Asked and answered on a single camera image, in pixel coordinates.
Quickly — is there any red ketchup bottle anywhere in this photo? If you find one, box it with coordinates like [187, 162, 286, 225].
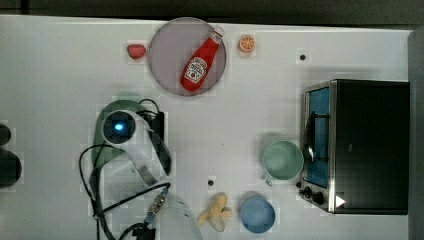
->
[180, 27, 225, 92]

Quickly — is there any grey round plate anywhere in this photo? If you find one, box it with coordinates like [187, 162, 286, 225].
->
[148, 17, 227, 96]

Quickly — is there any orange slice toy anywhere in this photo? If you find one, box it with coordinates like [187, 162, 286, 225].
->
[239, 35, 256, 52]

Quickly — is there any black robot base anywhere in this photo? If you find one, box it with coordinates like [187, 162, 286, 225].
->
[0, 124, 22, 188]

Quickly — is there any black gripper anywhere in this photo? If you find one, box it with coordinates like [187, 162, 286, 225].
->
[148, 112, 165, 142]

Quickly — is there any black cable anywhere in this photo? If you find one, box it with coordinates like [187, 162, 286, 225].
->
[78, 98, 172, 240]

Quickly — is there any green mug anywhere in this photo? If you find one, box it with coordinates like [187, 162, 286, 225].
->
[262, 140, 304, 187]

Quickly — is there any red toy strawberry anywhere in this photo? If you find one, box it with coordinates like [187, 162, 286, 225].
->
[127, 44, 147, 59]

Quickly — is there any green plastic strainer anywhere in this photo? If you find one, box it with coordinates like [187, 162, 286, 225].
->
[91, 100, 145, 168]

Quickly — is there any blue cup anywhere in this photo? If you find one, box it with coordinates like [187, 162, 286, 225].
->
[240, 197, 276, 234]

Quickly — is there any peeled toy banana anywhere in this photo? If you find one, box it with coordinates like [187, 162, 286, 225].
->
[197, 192, 234, 232]

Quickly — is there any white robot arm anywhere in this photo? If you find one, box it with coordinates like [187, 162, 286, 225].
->
[100, 110, 202, 240]

